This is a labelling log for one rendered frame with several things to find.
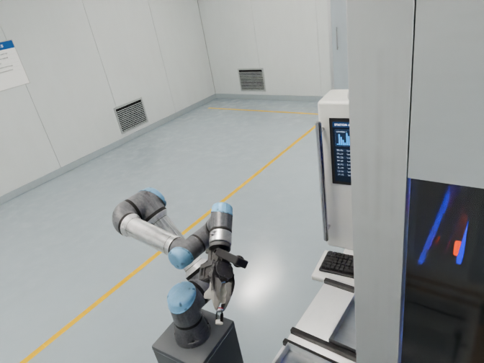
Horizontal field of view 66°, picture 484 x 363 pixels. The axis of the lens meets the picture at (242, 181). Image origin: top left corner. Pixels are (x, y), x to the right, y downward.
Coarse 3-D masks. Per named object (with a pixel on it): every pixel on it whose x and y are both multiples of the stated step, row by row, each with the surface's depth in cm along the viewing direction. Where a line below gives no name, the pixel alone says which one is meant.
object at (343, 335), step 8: (352, 296) 142; (352, 304) 143; (344, 312) 137; (352, 312) 140; (344, 320) 137; (352, 320) 137; (336, 328) 132; (344, 328) 134; (352, 328) 134; (336, 336) 132; (344, 336) 131; (352, 336) 131; (336, 344) 127; (344, 344) 125; (352, 344) 128
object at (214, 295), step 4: (216, 280) 112; (216, 284) 112; (220, 284) 113; (208, 288) 114; (216, 288) 111; (208, 292) 113; (212, 292) 110; (216, 292) 110; (204, 296) 114; (208, 296) 112; (212, 296) 110; (216, 296) 110; (212, 300) 110; (216, 300) 110; (216, 304) 109; (216, 308) 109
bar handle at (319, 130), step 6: (318, 126) 153; (318, 132) 154; (318, 138) 155; (318, 144) 156; (318, 150) 158; (318, 156) 159; (318, 162) 161; (318, 168) 162; (324, 174) 163; (324, 180) 164; (324, 186) 166; (324, 192) 167; (324, 198) 168; (324, 204) 170; (324, 210) 171; (324, 216) 173; (324, 222) 174; (324, 228) 176; (324, 234) 178; (324, 240) 180
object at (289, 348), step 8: (288, 344) 129; (288, 352) 129; (296, 352) 128; (304, 352) 126; (280, 360) 126; (288, 360) 127; (296, 360) 126; (304, 360) 126; (312, 360) 125; (320, 360) 122
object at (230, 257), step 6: (216, 252) 119; (222, 252) 117; (228, 252) 115; (222, 258) 116; (228, 258) 113; (234, 258) 112; (240, 258) 111; (234, 264) 112; (240, 264) 111; (246, 264) 113
